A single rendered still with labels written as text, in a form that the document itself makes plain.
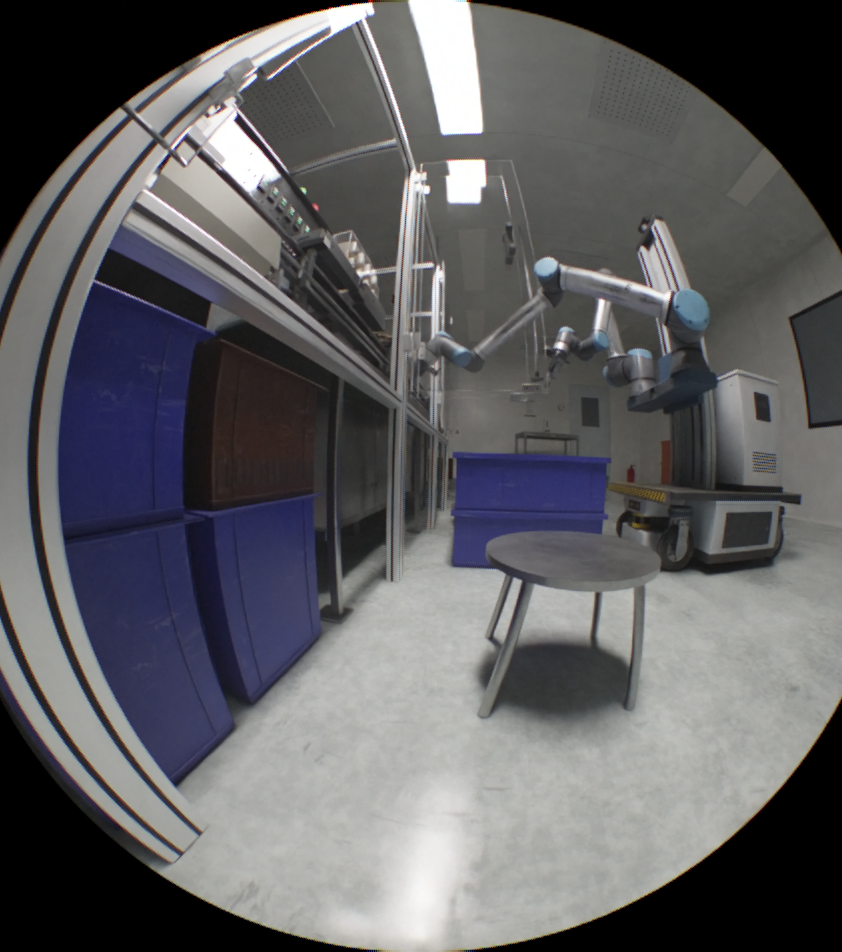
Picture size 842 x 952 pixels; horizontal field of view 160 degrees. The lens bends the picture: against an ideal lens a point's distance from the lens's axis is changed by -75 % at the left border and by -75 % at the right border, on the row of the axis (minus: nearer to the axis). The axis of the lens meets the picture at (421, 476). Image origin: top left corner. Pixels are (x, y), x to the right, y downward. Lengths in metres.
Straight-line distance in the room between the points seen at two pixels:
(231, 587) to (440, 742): 0.36
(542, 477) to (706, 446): 0.80
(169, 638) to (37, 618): 0.19
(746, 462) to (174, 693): 1.74
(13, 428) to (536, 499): 1.18
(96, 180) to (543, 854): 0.68
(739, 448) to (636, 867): 1.43
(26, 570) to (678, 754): 0.68
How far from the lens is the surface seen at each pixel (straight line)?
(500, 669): 0.47
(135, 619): 0.35
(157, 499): 0.34
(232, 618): 0.46
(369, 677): 0.59
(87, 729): 0.29
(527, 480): 1.10
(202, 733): 0.47
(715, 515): 1.31
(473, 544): 1.13
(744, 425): 1.54
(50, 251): 0.26
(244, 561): 0.46
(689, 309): 1.24
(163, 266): 0.32
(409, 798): 0.43
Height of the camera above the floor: 0.38
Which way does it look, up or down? 2 degrees down
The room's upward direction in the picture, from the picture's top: 1 degrees clockwise
